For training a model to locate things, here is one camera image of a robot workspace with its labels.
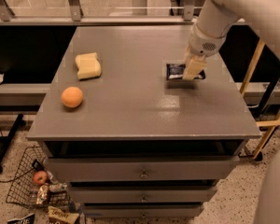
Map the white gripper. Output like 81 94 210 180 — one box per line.
182 24 226 80

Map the blue rxbar blueberry wrapper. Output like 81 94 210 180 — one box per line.
165 63 206 81

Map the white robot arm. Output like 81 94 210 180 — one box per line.
183 0 280 80

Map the yellow sponge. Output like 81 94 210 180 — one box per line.
75 52 102 80

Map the grey drawer cabinet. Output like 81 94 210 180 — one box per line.
28 25 259 210

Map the top cabinet drawer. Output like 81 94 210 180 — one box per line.
44 156 239 182

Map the cabinet drawer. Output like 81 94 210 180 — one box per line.
68 186 217 203
83 204 203 218
44 156 239 182

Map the orange fruit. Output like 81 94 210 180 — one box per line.
61 87 83 108

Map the middle cabinet drawer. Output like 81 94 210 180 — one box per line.
68 186 217 203

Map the bottom cabinet drawer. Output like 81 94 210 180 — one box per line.
83 204 203 218

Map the red apple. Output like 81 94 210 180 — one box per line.
33 171 49 186

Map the shiny snack wrapper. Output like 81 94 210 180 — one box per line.
36 184 49 205

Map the yellow chip bag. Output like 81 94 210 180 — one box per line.
48 206 79 224

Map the black metal stand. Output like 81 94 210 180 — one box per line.
0 105 40 174

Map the dark snack bag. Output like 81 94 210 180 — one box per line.
7 214 35 224

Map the black wire basket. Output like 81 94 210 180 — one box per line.
6 147 71 208

